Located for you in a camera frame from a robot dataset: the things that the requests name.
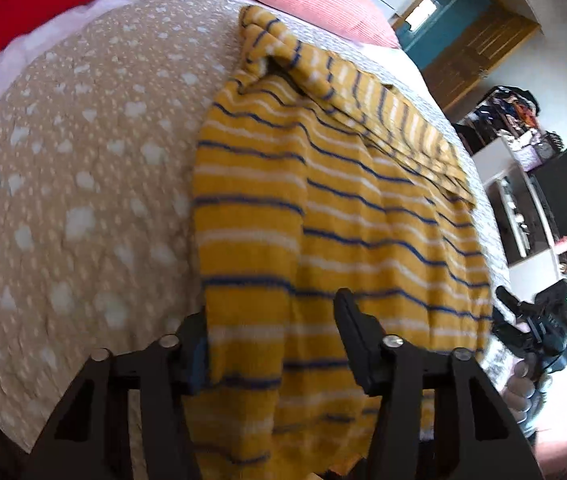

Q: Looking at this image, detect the white bed sheet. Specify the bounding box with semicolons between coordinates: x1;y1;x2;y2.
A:
0;0;520;401

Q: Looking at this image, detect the yellow striped knit sweater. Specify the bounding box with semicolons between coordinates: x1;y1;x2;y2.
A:
186;6;492;479

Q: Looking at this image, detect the beige white-dotted bedspread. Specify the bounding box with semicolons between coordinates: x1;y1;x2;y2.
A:
0;0;240;450

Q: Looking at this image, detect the teal wooden-framed door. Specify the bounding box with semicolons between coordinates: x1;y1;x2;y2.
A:
394;0;541;113

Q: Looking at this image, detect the cluttered shelf unit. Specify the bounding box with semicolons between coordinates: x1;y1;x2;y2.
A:
455;86;567;296

